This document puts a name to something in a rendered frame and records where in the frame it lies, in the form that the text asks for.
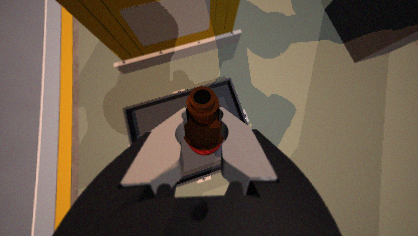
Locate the brown bottle with red label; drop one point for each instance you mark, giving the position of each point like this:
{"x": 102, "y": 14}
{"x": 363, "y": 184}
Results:
{"x": 203, "y": 130}

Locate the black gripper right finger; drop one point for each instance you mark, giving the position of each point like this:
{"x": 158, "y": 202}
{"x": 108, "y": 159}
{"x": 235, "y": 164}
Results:
{"x": 266, "y": 172}

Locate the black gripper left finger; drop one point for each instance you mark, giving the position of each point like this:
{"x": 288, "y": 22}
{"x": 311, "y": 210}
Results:
{"x": 134, "y": 176}

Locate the orange divided crate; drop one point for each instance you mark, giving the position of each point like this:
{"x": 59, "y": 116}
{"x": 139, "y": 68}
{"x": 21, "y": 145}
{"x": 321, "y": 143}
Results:
{"x": 133, "y": 28}

